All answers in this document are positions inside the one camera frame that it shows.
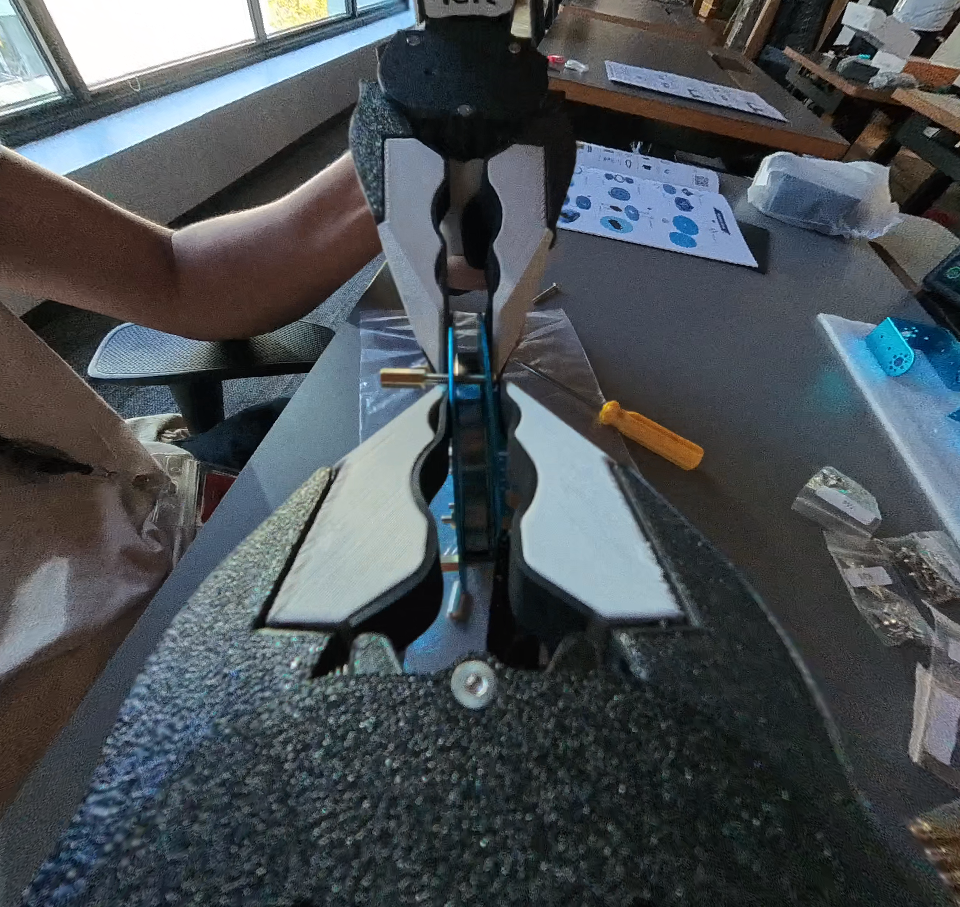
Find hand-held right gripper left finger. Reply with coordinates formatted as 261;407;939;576
255;382;451;632

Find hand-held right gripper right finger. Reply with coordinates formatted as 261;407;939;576
504;382;687;627

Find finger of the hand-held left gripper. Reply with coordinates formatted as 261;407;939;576
377;138;451;372
486;143;556;364

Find yellow-handled screwdriver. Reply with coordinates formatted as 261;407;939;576
517;363;706;471

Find blue round metal turntable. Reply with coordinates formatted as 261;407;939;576
446;312;511;616

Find person's left forearm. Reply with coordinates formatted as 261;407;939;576
0;145;384;342

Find person's left hand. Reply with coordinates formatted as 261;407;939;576
442;256;489;295

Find clear plastic bag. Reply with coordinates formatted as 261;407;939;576
358;307;639;672

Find assembly instruction sheet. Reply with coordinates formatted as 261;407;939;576
555;142;760;269

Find dark blue cloth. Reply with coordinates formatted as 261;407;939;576
180;397;290;473

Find white printed sheet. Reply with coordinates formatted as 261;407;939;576
603;59;789;122

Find black mesh office chair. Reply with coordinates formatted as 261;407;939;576
88;320;335;436

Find person's beige shirt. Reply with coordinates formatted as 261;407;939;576
0;299;177;803

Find white wrapped grey package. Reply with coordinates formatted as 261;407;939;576
747;151;901;241

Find pile of small hardware bags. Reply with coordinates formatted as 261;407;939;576
791;466;960;878

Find large window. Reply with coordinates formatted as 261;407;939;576
0;0;410;128

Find white foam sheet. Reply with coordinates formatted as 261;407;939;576
816;313;960;541

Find grey charger with screen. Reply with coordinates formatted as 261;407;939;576
921;247;960;308

